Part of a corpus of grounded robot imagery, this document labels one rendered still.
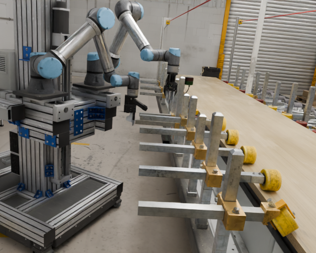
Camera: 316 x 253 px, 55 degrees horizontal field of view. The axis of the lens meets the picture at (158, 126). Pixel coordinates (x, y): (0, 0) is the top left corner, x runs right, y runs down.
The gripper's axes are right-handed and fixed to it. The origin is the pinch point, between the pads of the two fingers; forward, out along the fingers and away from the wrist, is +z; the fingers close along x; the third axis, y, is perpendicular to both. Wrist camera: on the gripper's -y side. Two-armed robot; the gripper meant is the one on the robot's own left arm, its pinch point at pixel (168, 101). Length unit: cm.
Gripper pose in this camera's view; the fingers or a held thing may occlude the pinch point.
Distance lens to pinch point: 204.3
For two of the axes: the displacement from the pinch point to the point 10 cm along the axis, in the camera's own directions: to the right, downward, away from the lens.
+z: -1.0, 9.5, 2.8
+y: 0.5, 2.9, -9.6
